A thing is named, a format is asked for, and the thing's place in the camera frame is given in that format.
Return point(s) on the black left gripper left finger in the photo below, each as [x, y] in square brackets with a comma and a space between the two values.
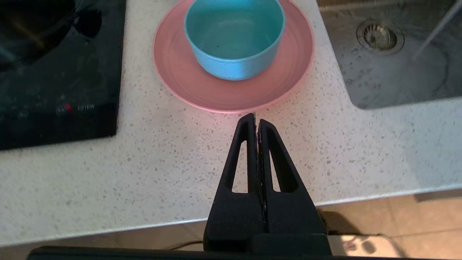
[231, 216]

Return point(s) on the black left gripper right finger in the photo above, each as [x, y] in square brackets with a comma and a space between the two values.
[296, 220]

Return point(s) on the teal bowl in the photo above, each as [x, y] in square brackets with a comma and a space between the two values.
[234, 43]

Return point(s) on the stainless steel sink basin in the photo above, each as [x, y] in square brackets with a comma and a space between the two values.
[397, 79]

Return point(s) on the white power strip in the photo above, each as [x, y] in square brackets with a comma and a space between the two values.
[361, 245]

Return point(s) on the pink plate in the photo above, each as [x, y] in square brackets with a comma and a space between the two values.
[173, 65]

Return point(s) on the round metal drain strainer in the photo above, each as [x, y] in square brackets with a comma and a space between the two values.
[380, 36]

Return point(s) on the black induction cooktop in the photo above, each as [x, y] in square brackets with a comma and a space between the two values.
[54, 90]

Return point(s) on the running water stream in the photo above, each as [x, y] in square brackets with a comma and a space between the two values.
[436, 29]

